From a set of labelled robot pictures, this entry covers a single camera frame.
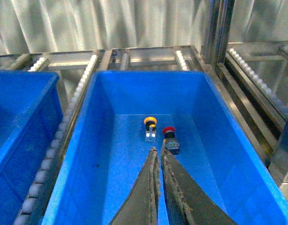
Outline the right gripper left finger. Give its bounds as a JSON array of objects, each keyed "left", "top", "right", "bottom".
[{"left": 109, "top": 146, "right": 160, "bottom": 225}]

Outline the red mushroom push button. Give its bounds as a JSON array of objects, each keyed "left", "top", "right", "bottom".
[{"left": 162, "top": 126, "right": 180, "bottom": 155}]

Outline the blue target bin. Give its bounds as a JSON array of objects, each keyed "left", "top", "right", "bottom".
[{"left": 42, "top": 71, "right": 288, "bottom": 225}]

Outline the large yellow mushroom button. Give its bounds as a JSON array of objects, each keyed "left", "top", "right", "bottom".
[{"left": 144, "top": 116, "right": 157, "bottom": 143}]

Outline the white roller track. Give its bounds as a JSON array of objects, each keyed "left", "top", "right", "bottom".
[{"left": 13, "top": 54, "right": 99, "bottom": 225}]

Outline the blue source bin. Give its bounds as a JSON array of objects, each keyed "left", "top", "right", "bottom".
[{"left": 0, "top": 70, "right": 63, "bottom": 225}]

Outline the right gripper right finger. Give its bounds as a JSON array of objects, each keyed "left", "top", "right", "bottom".
[{"left": 161, "top": 140, "right": 236, "bottom": 225}]

